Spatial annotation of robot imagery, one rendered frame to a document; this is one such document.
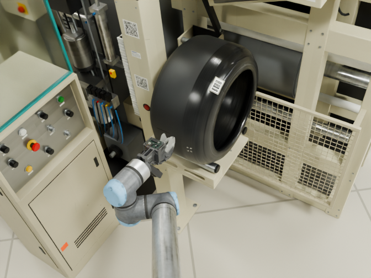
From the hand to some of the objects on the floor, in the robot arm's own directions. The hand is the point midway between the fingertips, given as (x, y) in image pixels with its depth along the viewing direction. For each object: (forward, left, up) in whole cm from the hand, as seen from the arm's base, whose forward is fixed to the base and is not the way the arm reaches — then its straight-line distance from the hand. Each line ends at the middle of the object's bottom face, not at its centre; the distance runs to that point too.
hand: (171, 140), depth 165 cm
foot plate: (+34, +9, -125) cm, 130 cm away
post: (+34, +9, -125) cm, 130 cm away
